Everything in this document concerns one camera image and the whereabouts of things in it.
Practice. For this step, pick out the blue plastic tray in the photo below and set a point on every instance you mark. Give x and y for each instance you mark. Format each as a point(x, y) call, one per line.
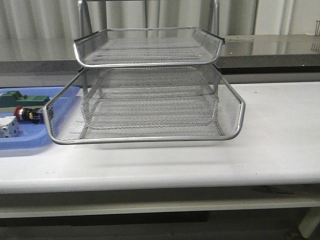
point(33, 135)

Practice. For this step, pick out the silver mesh tray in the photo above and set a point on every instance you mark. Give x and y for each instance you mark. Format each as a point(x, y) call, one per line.
point(150, 104)
point(135, 47)

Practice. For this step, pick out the white metal valve block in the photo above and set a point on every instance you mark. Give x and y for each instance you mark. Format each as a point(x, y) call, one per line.
point(9, 127)

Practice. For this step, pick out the green terminal block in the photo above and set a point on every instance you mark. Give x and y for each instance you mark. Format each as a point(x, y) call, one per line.
point(15, 98)

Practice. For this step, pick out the red emergency stop button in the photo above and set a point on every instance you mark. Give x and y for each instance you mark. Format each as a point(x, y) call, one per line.
point(34, 115)

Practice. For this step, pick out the dark back counter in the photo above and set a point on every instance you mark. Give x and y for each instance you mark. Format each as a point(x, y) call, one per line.
point(244, 59)

